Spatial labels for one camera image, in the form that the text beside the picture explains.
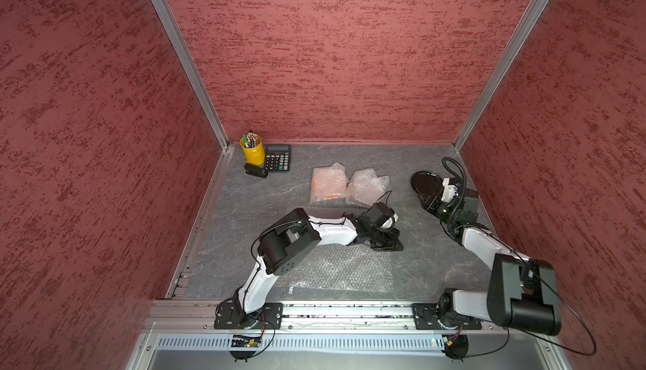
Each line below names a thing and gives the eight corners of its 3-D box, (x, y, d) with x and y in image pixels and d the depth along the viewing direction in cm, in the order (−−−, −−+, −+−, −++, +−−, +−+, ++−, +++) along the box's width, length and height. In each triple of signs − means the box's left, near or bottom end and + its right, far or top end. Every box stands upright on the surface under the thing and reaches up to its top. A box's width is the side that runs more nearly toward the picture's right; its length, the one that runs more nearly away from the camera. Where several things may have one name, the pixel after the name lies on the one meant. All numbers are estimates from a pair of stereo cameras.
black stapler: (244, 173, 112) (242, 168, 109) (248, 167, 114) (246, 162, 111) (265, 178, 110) (264, 173, 107) (269, 172, 112) (267, 167, 110)
